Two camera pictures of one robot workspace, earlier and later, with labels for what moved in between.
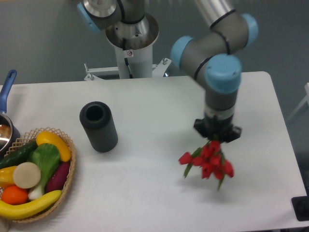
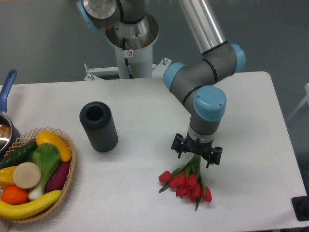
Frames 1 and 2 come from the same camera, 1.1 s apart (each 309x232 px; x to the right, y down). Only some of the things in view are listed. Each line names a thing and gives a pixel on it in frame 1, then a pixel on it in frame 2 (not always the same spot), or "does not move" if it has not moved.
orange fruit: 14,195 does not move
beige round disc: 26,175 does not move
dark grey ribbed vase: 97,118 does not move
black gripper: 220,129 → 179,143
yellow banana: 20,211 does not move
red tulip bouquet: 209,157 → 188,181
